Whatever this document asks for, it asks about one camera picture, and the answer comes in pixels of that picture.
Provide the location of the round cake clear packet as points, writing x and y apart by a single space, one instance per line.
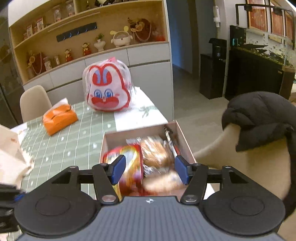
158 163

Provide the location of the black fish tank stand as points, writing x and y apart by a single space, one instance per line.
249 61

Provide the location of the black jacket on chair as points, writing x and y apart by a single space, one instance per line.
263 118

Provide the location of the beige armchair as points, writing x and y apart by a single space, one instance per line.
268 165

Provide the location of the beige chair left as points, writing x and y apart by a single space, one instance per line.
34 102

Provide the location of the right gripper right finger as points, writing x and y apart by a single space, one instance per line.
194 176

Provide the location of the orange tissue box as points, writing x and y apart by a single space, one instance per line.
59 116

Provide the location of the white cabinet with shelves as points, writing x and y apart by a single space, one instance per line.
54 41

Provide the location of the black snack stick packet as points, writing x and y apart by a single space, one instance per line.
172 141

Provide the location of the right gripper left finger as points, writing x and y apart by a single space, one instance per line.
105 176

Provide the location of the pink open gift box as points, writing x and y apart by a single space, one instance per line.
130 137

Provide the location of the green checkered tablecloth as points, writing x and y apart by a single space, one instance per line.
80 143

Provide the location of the dark red snack packet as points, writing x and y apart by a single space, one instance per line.
130 183

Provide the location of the red rabbit plush bag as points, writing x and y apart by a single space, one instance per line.
108 85

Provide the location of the cream cartoon tote bag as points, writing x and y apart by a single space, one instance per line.
15 162

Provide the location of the white rabbit planter figurine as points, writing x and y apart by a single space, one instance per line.
121 38

